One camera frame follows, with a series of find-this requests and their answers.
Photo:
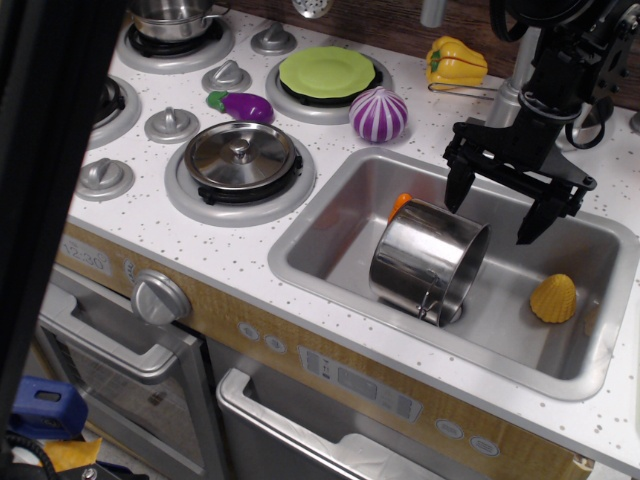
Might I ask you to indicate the yellow cloth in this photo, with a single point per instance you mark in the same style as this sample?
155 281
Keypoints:
70 454

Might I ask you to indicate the silver toy faucet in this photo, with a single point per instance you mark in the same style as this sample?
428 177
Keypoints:
590 126

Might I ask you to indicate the silver oven knob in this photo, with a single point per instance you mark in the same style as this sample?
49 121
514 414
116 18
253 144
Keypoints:
158 300

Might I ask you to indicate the silver slotted spoon head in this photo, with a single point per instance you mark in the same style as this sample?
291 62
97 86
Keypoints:
312 9

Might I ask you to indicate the stainless steel pot lid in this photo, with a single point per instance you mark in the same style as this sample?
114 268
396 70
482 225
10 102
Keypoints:
239 155

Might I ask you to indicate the black camera frame bar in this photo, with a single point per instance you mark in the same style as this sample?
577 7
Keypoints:
54 60

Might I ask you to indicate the blue clamp tool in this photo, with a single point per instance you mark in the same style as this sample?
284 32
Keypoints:
46 409

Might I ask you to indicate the yellow toy corn piece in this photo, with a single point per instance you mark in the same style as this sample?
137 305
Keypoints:
554 300

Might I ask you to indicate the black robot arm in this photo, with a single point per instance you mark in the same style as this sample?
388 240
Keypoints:
579 58

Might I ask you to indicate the purple toy eggplant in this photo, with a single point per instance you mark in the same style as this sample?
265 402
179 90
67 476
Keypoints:
241 106

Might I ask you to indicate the oven door with handle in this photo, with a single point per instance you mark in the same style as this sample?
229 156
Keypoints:
147 387

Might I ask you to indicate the grey stove knob front left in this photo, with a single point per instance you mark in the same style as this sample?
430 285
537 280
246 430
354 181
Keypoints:
104 180

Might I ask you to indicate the green toy plate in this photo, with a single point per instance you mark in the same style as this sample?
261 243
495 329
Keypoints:
327 72

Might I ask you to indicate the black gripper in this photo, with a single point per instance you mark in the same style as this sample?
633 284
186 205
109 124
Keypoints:
522 157

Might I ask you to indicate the yellow toy bell pepper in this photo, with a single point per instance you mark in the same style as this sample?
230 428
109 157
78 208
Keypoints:
451 63

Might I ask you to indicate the grey stove knob upper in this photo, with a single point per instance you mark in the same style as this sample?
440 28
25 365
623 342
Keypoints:
229 76

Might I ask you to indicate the grey stove knob middle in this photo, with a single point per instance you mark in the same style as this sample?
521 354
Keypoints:
171 125

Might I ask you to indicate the small steel pot on burner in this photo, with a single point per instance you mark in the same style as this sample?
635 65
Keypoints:
175 21

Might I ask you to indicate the silver sink basin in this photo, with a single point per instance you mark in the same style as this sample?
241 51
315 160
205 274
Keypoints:
328 251

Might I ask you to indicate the dishwasher door with handle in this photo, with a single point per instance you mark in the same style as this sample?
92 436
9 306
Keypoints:
279 429

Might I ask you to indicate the purple striped toy onion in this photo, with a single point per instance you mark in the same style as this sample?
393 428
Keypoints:
378 115

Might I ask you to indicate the grey stove knob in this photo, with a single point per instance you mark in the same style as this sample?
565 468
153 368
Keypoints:
275 40
229 76
104 180
171 125

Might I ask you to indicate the orange toy carrot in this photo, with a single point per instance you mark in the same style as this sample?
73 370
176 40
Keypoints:
400 201

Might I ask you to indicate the black coil burner left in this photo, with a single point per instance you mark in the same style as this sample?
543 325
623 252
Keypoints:
111 100

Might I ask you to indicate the grey stove knob back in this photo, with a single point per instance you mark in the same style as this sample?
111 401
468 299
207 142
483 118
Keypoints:
275 40

